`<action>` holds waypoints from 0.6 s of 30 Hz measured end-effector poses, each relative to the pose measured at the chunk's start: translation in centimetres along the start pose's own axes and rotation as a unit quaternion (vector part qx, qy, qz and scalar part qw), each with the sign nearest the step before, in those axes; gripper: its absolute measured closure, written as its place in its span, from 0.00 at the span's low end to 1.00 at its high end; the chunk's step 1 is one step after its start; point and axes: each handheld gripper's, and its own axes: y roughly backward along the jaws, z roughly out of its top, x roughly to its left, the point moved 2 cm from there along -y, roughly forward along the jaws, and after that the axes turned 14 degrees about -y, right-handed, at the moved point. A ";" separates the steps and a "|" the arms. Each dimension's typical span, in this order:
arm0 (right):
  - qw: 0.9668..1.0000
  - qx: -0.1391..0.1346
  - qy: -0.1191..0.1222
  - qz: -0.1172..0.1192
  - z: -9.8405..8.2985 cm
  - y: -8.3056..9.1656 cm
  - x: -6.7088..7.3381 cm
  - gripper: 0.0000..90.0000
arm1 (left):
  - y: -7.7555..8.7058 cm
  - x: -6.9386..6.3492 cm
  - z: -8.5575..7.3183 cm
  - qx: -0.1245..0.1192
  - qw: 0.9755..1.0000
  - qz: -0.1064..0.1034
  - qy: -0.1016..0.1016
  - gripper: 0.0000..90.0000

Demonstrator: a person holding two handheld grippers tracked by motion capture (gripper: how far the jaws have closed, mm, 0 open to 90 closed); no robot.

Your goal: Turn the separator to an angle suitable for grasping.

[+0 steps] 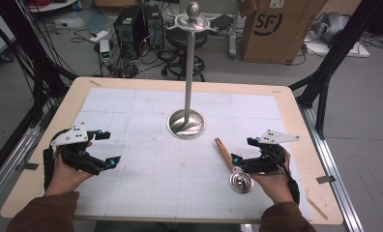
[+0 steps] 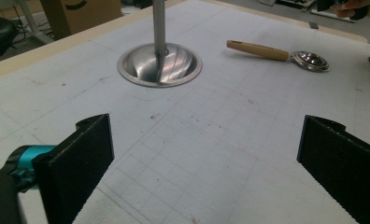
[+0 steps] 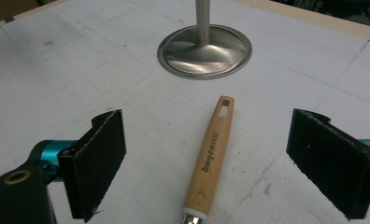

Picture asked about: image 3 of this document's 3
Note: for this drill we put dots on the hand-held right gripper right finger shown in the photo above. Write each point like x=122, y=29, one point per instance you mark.
x=332, y=161

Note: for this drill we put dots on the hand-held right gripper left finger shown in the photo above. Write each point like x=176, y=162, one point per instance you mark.
x=94, y=165

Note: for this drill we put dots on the silver metal stand base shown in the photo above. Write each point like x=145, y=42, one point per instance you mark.
x=205, y=53

